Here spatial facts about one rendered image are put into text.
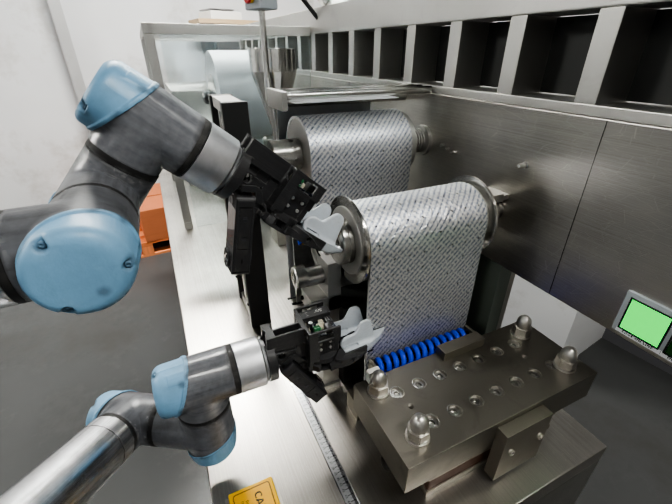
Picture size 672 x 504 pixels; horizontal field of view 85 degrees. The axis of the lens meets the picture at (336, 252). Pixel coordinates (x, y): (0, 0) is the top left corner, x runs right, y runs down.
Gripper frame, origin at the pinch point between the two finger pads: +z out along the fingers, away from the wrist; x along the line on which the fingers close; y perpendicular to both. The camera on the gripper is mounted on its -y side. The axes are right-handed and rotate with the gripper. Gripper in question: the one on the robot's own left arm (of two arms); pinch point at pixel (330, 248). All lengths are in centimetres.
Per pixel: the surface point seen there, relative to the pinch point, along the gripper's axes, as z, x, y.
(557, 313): 168, 40, 23
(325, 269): 4.7, 4.0, -4.3
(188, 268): 7, 67, -40
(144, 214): 23, 265, -95
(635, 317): 32.1, -26.7, 18.2
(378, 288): 9.6, -4.2, -1.0
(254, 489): 6.9, -11.5, -37.1
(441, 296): 24.0, -4.2, 3.4
